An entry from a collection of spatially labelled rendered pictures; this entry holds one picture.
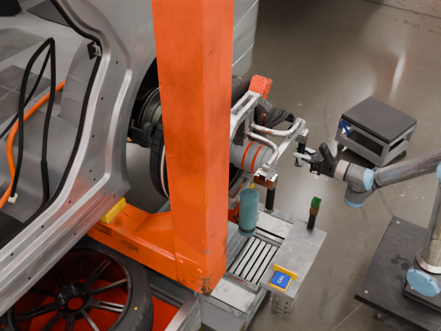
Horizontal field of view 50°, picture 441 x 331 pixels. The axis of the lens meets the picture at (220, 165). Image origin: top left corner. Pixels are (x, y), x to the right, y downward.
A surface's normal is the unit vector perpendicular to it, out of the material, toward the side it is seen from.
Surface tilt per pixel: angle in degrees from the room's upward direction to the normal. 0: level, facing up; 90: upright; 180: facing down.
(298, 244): 0
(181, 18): 90
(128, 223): 0
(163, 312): 0
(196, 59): 90
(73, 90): 55
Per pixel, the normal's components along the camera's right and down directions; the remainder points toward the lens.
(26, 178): -0.48, 0.43
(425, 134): 0.01, -0.73
